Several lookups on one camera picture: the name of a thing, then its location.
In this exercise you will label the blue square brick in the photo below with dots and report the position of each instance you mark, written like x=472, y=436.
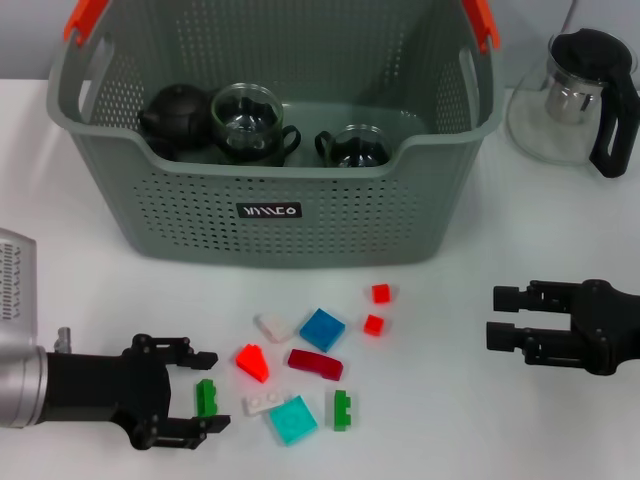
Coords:
x=322, y=330

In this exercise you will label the silver gripper side knob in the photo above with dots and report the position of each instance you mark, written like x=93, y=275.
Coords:
x=63, y=340

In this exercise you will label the glass teacup with black base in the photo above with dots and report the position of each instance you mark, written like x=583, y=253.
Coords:
x=245, y=125
x=357, y=150

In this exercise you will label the green rectangular brick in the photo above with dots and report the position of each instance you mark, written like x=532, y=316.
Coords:
x=206, y=398

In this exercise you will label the small red cube brick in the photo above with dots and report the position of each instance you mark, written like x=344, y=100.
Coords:
x=380, y=293
x=374, y=325

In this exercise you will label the dark red curved brick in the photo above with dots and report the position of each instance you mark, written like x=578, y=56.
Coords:
x=315, y=364

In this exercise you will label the glass pitcher with black lid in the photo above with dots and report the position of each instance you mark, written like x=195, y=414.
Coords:
x=590, y=55

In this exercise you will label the black ceramic teapot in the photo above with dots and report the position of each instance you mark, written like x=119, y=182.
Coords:
x=175, y=112

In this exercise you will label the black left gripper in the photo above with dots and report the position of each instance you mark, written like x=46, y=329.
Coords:
x=110, y=387

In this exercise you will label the white oblong brick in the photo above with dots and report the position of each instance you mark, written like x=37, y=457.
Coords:
x=274, y=327

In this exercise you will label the white plate brick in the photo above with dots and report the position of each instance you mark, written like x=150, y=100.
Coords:
x=262, y=402

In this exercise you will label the grey perforated storage bin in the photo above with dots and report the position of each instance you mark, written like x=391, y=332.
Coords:
x=325, y=225

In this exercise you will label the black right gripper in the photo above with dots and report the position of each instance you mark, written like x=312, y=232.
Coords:
x=607, y=327

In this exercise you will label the cyan square brick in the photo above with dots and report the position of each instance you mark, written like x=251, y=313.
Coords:
x=294, y=420

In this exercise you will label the red sloped brick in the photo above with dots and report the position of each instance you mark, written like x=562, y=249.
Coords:
x=252, y=361

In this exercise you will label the green notched brick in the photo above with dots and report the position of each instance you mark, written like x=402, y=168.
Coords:
x=342, y=411

